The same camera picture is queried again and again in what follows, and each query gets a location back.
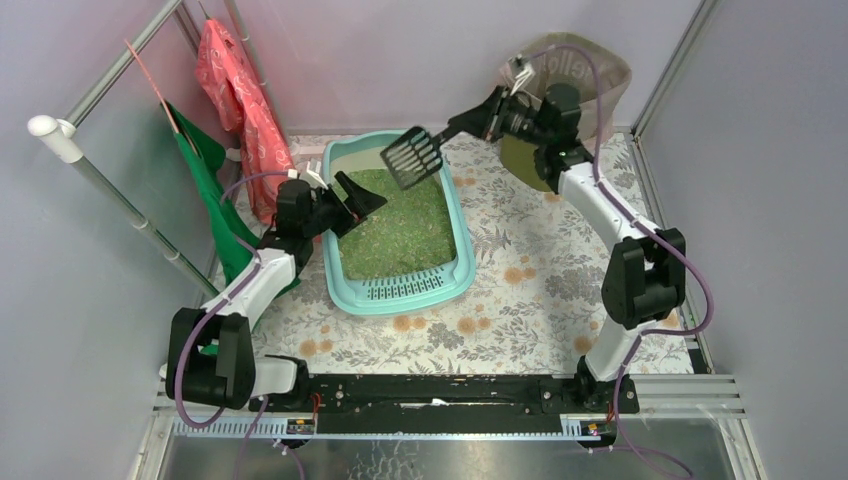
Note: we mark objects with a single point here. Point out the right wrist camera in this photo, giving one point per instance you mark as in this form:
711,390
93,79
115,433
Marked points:
519,71

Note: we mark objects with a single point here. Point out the green cloth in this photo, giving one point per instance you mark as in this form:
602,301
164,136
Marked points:
215,199

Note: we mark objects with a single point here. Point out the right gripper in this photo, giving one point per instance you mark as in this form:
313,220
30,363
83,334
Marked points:
494,115

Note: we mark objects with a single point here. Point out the bin with plastic liner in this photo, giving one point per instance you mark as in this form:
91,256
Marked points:
599,75

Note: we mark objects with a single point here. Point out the teal litter box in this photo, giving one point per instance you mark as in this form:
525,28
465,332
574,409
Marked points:
403,294

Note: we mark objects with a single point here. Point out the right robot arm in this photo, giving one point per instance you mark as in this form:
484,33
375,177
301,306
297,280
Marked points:
645,277

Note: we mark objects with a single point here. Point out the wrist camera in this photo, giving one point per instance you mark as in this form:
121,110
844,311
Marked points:
310,174
519,71

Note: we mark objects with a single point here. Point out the white capped metal pole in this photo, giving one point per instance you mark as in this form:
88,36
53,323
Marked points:
57,135

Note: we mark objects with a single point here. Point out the floral mat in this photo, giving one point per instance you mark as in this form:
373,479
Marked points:
534,306

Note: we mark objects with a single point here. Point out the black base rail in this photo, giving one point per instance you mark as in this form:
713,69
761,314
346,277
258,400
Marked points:
451,404

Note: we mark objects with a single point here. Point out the pink hanger rod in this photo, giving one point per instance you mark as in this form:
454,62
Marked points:
164,104

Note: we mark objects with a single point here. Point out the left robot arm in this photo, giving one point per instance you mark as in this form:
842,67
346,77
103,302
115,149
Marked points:
211,359

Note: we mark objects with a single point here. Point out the green cat litter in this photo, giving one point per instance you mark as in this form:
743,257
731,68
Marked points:
412,232

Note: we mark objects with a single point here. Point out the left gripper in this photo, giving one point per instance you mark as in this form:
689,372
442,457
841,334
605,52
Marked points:
338,204

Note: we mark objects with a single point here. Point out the black litter scoop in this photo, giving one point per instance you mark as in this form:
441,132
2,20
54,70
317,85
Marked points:
416,155

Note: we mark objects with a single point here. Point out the pink patterned cloth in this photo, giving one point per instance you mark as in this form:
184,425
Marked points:
226,76

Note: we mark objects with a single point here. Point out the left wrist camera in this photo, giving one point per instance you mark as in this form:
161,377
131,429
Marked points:
310,174

